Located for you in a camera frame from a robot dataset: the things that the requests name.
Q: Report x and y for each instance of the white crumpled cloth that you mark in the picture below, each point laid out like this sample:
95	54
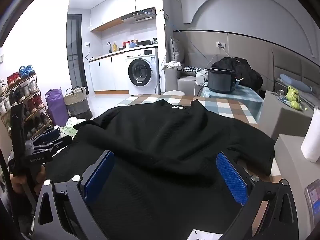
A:
202	77

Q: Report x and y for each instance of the white wall cabinets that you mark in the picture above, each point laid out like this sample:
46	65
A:
117	5

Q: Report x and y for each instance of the white washing machine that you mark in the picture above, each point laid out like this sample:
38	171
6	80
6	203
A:
143	71

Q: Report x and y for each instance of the woven basket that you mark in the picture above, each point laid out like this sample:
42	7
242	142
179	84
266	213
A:
77	103

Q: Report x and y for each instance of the black kitchen faucet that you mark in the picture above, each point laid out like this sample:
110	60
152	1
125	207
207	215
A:
110	46

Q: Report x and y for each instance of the smartphone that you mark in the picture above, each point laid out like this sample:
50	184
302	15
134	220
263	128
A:
313	200

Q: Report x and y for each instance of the yellow bottle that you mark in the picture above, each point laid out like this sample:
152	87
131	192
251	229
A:
114	47

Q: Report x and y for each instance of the blue pillow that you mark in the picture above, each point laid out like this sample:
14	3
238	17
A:
295	82

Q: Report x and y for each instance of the wall outlet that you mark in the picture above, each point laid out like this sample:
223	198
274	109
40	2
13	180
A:
220	44

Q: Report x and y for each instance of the dark glass door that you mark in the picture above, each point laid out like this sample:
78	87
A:
76	55

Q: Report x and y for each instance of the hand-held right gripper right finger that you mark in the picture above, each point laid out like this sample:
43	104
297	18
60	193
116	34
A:
231	177

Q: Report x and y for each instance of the grey sofa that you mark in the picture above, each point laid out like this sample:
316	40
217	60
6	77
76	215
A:
185	82

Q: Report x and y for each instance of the white base cabinets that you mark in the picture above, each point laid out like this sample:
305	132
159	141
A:
107	73

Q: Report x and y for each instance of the white plastic bag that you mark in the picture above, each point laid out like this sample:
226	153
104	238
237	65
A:
72	123

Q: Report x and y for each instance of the checked brown blue tablecloth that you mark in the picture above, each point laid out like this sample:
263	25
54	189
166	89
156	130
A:
225	107

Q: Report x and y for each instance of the white paper sheet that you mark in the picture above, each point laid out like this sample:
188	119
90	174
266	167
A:
202	235

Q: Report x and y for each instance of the grey cushion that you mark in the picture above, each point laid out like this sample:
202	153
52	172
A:
176	52

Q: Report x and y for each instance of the white round stool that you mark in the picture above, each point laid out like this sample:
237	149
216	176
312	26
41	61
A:
173	93

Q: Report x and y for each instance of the purple bag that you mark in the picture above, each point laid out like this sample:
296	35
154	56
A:
56	107

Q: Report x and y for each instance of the light blue covered table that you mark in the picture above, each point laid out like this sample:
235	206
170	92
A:
240	97

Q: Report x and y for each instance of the shoe rack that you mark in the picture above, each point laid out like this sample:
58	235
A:
30	105

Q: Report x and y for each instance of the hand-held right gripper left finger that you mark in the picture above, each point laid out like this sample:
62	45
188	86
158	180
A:
100	173

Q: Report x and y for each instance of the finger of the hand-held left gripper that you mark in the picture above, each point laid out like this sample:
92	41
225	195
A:
58	143
50	136

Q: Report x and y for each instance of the red shoes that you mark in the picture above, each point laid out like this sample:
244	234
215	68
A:
13	78

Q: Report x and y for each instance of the black bag on sofa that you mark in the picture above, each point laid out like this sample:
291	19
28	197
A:
247	72

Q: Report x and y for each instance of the person's left hand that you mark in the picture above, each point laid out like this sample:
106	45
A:
40	177

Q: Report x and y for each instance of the paper towel roll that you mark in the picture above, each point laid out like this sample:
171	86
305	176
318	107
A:
311	137

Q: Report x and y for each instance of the blue shoes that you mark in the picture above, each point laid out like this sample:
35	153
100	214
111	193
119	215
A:
26	71

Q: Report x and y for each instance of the black rice cooker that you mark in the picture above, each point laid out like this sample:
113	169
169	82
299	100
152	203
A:
221	81

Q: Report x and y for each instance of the range hood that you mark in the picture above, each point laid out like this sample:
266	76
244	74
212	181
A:
138	17

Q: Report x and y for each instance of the black knit sweater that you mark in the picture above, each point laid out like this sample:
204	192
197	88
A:
160	140

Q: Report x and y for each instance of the green teapot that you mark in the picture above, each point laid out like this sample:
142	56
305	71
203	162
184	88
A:
293	93

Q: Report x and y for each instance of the houndstooth pillow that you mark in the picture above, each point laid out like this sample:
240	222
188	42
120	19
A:
191	69

